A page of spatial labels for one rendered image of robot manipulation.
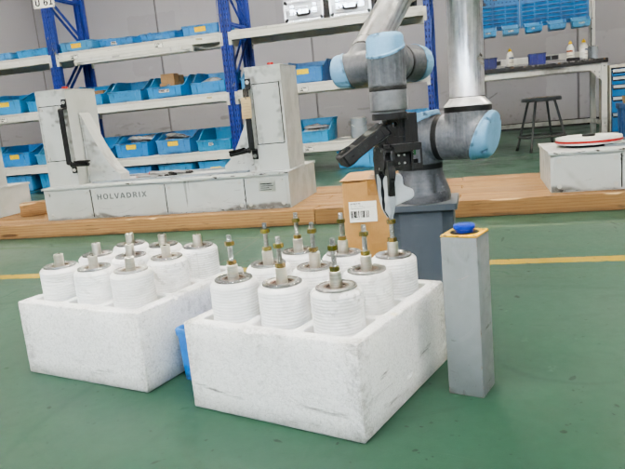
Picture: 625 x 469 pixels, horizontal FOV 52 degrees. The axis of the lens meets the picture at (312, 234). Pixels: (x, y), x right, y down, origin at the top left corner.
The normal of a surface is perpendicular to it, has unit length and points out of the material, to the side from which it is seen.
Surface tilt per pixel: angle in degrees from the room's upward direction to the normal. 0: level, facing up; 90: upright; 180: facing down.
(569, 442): 0
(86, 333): 90
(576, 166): 90
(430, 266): 90
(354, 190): 90
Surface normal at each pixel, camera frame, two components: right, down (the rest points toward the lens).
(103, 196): -0.24, 0.21
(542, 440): -0.09, -0.98
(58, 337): -0.49, 0.22
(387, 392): 0.84, 0.03
